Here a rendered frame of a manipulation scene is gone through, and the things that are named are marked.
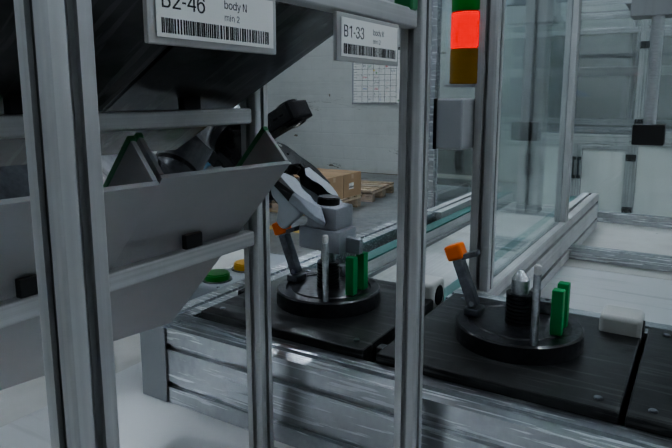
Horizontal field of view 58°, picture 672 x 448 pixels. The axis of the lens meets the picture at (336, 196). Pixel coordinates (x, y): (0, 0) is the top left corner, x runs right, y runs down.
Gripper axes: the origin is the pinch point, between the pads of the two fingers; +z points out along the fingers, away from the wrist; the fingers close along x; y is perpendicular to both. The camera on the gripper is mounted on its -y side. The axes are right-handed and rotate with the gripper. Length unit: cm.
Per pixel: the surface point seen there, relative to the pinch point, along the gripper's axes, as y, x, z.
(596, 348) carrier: -8.8, -2.0, 34.2
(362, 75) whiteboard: 213, -790, -385
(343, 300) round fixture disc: 6.2, 4.0, 9.5
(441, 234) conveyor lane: 20, -65, 1
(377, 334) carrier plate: 4.0, 7.2, 15.9
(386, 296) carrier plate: 7.0, -5.5, 11.6
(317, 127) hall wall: 331, -789, -406
